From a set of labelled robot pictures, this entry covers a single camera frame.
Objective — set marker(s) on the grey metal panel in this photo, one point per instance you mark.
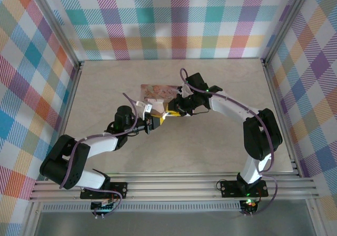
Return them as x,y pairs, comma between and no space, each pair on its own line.
171,224

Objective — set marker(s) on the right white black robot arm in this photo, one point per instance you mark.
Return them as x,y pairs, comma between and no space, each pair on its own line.
229,109

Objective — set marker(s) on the aluminium mounting rail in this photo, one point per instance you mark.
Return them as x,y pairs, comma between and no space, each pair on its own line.
171,188

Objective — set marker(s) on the aluminium side rail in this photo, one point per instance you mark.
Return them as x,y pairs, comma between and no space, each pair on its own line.
277,101
71,93

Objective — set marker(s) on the pink fairy picture tin box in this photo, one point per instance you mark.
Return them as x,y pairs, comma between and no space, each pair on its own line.
155,92

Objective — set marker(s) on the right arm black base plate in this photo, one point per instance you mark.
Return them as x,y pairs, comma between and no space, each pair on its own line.
229,190

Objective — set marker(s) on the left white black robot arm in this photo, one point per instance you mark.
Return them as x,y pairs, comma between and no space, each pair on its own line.
101,146

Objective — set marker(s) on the aluminium corner post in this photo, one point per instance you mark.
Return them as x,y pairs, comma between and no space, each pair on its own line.
289,22
58,28

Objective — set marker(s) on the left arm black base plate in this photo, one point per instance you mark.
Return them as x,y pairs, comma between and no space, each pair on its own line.
121,191

